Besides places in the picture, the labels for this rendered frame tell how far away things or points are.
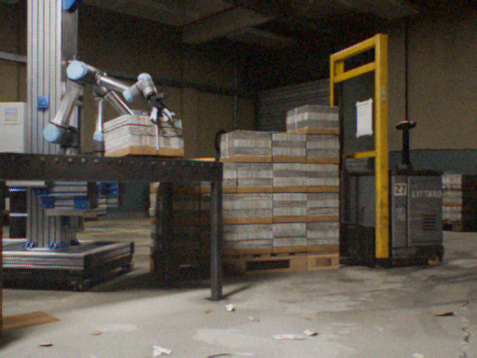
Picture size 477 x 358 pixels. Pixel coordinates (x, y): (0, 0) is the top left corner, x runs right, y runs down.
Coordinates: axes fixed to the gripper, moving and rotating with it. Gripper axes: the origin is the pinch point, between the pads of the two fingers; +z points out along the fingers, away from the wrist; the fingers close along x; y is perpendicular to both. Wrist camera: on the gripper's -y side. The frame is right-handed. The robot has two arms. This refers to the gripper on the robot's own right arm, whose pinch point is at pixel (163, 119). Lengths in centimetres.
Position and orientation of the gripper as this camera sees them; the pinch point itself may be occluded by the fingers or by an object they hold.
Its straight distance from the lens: 313.4
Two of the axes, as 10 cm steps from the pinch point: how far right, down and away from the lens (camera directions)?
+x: -7.5, 0.1, -6.6
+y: -5.4, 5.7, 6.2
